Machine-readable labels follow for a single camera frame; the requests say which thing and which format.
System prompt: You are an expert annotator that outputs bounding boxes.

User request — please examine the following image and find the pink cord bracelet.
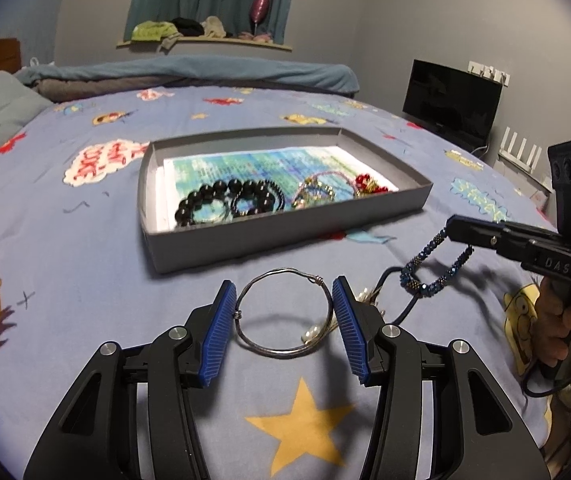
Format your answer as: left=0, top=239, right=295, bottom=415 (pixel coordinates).
left=293, top=170, right=359, bottom=208

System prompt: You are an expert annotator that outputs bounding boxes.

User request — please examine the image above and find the silver wire bangle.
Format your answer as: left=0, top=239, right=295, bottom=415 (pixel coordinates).
left=234, top=267, right=335, bottom=359

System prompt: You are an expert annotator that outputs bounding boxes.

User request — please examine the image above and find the black cable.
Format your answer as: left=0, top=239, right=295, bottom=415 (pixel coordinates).
left=522, top=357, right=569, bottom=397

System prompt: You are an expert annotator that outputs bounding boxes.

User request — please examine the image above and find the grey cardboard box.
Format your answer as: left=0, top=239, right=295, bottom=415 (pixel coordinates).
left=137, top=126, right=433, bottom=275

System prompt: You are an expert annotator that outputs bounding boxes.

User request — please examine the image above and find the large black bead bracelet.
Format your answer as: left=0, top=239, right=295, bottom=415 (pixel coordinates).
left=176, top=179, right=277, bottom=227

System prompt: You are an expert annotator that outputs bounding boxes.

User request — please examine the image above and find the blue green printed paper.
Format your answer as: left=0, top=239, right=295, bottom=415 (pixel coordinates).
left=158, top=146, right=399, bottom=231

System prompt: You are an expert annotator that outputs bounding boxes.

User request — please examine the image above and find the red bead bracelet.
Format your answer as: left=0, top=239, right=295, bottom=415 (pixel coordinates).
left=354, top=172, right=399, bottom=197

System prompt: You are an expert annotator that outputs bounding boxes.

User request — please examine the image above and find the black cloth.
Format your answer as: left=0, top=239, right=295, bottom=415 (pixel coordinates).
left=172, top=16, right=205, bottom=39

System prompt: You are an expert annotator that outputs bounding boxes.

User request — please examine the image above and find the gold bead bracelet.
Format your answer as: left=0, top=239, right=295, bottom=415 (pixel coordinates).
left=293, top=182, right=337, bottom=210

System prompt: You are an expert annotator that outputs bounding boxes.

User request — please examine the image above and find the folded blue blanket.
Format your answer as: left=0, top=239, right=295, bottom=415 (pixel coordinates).
left=16, top=55, right=359, bottom=96

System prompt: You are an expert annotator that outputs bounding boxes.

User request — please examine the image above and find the green cloth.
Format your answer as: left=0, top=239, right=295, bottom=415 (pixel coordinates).
left=130, top=21, right=180, bottom=44

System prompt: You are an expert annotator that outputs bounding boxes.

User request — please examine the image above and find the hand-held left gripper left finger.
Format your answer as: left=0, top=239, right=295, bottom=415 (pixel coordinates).
left=23, top=280, right=239, bottom=480

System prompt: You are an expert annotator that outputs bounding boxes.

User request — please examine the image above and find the wall socket strip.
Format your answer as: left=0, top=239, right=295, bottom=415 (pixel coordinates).
left=468, top=60, right=511, bottom=84

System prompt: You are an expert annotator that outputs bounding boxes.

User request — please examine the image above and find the beige cloth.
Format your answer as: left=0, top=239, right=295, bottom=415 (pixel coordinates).
left=202, top=16, right=228, bottom=39

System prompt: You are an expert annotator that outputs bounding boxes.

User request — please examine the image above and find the folded grey blanket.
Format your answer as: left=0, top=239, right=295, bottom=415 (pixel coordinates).
left=33, top=78, right=186, bottom=103

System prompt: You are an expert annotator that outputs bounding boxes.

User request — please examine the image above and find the person's right hand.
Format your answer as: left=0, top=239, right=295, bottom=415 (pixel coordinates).
left=534, top=277, right=571, bottom=382

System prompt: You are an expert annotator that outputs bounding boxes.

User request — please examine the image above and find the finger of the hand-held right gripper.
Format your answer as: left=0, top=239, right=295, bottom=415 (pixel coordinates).
left=446, top=215, right=561, bottom=239
left=448, top=229, right=533, bottom=263

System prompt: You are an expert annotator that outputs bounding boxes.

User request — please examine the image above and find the small dark bead bracelet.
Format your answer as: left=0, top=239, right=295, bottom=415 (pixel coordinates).
left=230, top=180, right=287, bottom=219

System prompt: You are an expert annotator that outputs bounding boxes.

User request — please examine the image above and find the cartoon printed bedsheet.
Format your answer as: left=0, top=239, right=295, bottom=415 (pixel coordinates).
left=0, top=85, right=566, bottom=480

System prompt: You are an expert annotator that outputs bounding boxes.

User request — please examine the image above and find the white router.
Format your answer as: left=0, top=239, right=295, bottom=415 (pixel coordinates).
left=497, top=127, right=549, bottom=174

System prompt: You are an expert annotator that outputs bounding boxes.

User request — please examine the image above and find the pink balloon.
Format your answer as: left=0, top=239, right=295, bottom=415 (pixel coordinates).
left=250, top=0, right=270, bottom=36

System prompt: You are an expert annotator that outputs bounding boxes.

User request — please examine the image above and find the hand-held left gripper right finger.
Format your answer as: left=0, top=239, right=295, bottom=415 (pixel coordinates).
left=332, top=275, right=551, bottom=480

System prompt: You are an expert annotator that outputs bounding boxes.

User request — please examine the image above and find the black flat screen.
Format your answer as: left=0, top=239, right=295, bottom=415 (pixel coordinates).
left=402, top=59, right=503, bottom=151

